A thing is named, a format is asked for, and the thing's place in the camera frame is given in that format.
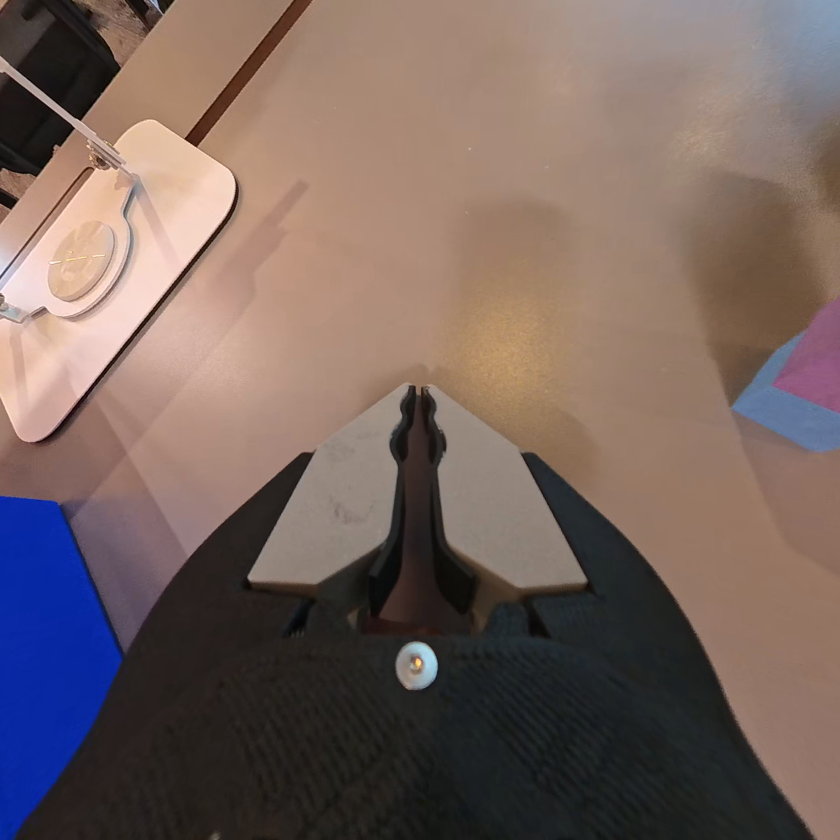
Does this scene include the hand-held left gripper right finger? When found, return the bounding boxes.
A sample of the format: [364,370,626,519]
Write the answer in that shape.
[415,385,589,618]

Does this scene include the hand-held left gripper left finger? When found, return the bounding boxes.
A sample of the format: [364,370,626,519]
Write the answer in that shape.
[248,384,419,618]

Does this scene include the blue foam cube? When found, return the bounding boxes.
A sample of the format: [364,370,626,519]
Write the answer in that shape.
[731,331,840,452]

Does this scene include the purple foam cube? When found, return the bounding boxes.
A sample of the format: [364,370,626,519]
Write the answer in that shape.
[773,298,840,401]

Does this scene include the blue plastic bin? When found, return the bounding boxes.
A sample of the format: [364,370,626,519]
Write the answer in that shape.
[0,497,124,840]

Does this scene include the white document stand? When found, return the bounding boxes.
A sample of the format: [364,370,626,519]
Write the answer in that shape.
[0,56,238,444]

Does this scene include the black office chair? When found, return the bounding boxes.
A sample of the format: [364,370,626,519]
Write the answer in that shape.
[0,0,120,207]

